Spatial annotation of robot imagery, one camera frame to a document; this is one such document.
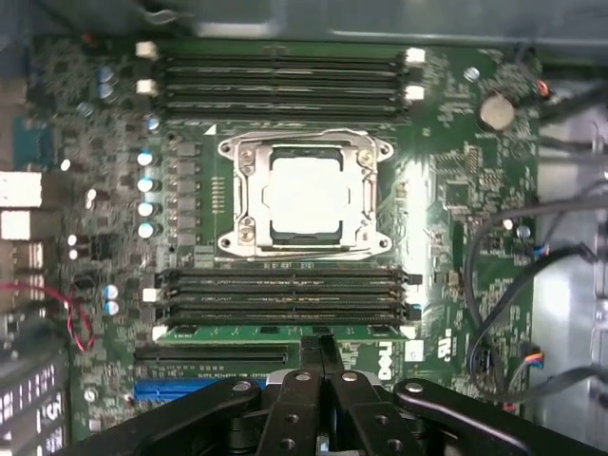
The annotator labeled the black-latched RAM slot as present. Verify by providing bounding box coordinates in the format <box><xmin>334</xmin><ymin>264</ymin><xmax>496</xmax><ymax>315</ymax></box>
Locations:
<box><xmin>156</xmin><ymin>68</ymin><xmax>409</xmax><ymax>85</ymax></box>
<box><xmin>161</xmin><ymin>100</ymin><xmax>409</xmax><ymax>120</ymax></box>
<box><xmin>163</xmin><ymin>306</ymin><xmax>424</xmax><ymax>325</ymax></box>
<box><xmin>161</xmin><ymin>268</ymin><xmax>424</xmax><ymax>289</ymax></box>

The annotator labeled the white-latched RAM slot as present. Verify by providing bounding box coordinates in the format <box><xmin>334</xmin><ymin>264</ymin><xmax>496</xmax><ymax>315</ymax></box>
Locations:
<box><xmin>135</xmin><ymin>41</ymin><xmax>427</xmax><ymax>67</ymax></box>
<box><xmin>135</xmin><ymin>78</ymin><xmax>425</xmax><ymax>102</ymax></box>
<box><xmin>142</xmin><ymin>287</ymin><xmax>409</xmax><ymax>308</ymax></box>

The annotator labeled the long black expansion slot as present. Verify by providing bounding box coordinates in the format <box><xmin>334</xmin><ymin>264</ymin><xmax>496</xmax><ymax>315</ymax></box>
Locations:
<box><xmin>134</xmin><ymin>345</ymin><xmax>290</xmax><ymax>365</ymax></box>

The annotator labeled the blue expansion slot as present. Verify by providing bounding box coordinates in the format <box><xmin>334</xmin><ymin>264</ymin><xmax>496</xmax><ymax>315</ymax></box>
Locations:
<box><xmin>132</xmin><ymin>382</ymin><xmax>270</xmax><ymax>404</ymax></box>

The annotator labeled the metal socket locking lever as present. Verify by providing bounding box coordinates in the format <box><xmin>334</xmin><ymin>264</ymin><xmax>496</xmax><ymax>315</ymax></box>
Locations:
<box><xmin>256</xmin><ymin>246</ymin><xmax>386</xmax><ymax>261</ymax></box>
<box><xmin>232</xmin><ymin>126</ymin><xmax>376</xmax><ymax>143</ymax></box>

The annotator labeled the silver installed CPU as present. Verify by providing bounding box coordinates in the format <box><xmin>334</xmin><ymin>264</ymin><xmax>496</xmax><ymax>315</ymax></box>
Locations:
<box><xmin>269</xmin><ymin>156</ymin><xmax>352</xmax><ymax>238</ymax></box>

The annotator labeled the CPU in metal socket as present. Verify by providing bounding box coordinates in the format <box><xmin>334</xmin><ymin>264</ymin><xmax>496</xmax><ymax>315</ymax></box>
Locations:
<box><xmin>217</xmin><ymin>127</ymin><xmax>395</xmax><ymax>260</ymax></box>

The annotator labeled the green motherboard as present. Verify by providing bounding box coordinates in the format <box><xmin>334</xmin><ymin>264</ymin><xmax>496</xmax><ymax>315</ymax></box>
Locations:
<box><xmin>23</xmin><ymin>37</ymin><xmax>542</xmax><ymax>428</ymax></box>

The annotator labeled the silver metal rear port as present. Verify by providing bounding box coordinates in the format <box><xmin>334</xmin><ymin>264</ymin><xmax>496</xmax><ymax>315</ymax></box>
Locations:
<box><xmin>11</xmin><ymin>242</ymin><xmax>45</xmax><ymax>272</ymax></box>
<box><xmin>11</xmin><ymin>274</ymin><xmax>47</xmax><ymax>305</ymax></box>
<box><xmin>0</xmin><ymin>211</ymin><xmax>45</xmax><ymax>241</ymax></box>

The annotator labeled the silver coin battery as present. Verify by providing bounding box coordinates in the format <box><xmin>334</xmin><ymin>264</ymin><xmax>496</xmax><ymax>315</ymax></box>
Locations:
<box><xmin>479</xmin><ymin>92</ymin><xmax>516</xmax><ymax>130</ymax></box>

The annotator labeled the silver ethernet port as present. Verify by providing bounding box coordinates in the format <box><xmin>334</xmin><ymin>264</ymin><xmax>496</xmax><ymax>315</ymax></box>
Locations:
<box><xmin>0</xmin><ymin>171</ymin><xmax>44</xmax><ymax>208</ymax></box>

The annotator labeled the teal rear port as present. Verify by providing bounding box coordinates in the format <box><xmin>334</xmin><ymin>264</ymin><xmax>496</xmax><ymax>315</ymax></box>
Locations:
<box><xmin>13</xmin><ymin>116</ymin><xmax>56</xmax><ymax>165</ymax></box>

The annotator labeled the dark grey wire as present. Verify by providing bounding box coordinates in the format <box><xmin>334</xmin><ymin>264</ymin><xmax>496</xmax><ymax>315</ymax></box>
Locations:
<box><xmin>468</xmin><ymin>245</ymin><xmax>595</xmax><ymax>355</ymax></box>
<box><xmin>498</xmin><ymin>363</ymin><xmax>608</xmax><ymax>408</ymax></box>
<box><xmin>463</xmin><ymin>194</ymin><xmax>608</xmax><ymax>395</ymax></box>

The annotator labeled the red black twisted wire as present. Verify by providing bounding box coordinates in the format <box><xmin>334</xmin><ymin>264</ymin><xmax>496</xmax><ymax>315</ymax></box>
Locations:
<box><xmin>0</xmin><ymin>279</ymin><xmax>95</xmax><ymax>353</ymax></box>

